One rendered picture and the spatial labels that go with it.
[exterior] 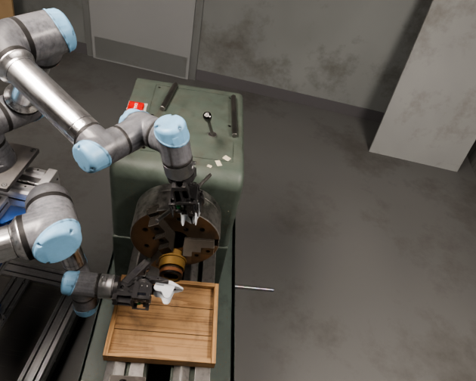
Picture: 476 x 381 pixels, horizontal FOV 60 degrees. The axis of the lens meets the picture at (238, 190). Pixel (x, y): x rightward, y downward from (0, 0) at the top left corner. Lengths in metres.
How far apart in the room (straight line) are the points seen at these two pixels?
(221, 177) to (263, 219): 1.62
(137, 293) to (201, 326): 0.31
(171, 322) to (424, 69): 3.08
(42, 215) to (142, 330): 0.59
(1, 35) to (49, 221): 0.45
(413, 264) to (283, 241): 0.98
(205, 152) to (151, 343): 0.69
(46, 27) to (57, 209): 0.46
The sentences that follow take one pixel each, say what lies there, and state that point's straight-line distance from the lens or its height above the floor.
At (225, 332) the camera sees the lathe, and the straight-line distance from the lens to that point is 1.91.
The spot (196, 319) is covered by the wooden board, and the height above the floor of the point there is 0.88.
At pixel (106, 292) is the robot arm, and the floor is 1.09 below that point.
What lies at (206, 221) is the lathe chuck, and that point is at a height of 1.20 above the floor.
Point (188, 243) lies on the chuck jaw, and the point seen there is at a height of 1.10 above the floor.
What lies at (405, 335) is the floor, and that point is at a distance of 2.92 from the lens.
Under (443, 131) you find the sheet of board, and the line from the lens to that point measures 4.19.
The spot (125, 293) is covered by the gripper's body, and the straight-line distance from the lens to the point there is 1.33.
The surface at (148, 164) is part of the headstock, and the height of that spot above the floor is 1.25.
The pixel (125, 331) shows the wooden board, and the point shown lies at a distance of 1.50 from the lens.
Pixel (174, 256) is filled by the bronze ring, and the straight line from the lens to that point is 1.37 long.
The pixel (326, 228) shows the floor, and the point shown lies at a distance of 3.18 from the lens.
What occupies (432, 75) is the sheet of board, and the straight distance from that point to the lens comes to 3.95.
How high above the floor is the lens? 2.24
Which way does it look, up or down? 44 degrees down
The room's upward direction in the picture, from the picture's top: 14 degrees clockwise
